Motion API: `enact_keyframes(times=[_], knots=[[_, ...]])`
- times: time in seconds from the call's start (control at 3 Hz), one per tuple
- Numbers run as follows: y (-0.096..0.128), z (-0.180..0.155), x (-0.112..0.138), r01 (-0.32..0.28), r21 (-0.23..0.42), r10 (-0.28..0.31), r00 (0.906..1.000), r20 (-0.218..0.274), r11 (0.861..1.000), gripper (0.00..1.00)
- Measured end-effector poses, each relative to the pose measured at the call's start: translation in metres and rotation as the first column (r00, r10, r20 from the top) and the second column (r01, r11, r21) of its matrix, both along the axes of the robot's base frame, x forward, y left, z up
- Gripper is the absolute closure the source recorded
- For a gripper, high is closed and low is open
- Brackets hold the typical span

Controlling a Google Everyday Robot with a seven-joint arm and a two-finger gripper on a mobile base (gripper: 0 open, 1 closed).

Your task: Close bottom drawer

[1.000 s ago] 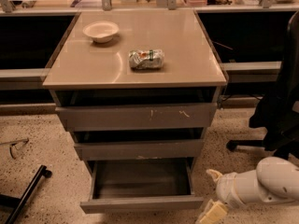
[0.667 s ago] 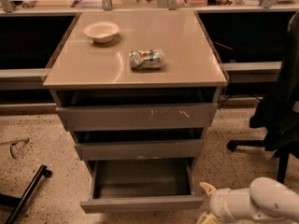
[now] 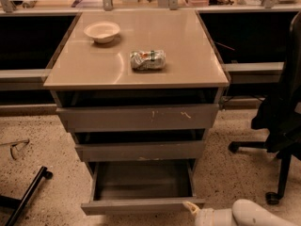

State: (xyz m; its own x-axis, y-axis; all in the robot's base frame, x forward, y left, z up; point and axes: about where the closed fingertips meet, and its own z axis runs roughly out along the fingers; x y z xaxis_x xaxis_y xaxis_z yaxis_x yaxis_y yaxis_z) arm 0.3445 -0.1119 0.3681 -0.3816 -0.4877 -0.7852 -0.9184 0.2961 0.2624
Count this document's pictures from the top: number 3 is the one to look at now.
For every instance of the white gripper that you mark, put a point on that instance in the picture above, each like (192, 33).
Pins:
(204, 217)

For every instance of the grey bottom drawer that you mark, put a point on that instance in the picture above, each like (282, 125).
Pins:
(132, 187)

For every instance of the grey drawer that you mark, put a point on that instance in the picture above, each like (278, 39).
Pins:
(140, 145)
(136, 110)
(132, 187)

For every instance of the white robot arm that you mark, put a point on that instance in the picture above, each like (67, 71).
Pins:
(242, 213)

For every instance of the grey middle drawer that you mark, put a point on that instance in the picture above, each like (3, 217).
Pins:
(140, 145)

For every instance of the grey drawer cabinet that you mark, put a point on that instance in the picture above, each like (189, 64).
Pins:
(190, 59)

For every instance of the grey top drawer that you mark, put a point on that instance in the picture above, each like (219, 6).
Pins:
(136, 110)

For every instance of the black office chair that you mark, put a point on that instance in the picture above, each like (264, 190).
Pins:
(280, 114)

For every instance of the crumpled chip bag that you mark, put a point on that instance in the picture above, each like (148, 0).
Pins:
(148, 60)

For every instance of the black chair base leg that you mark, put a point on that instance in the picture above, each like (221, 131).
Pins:
(18, 205)

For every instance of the white paper bowl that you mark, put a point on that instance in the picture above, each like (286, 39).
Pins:
(102, 32)

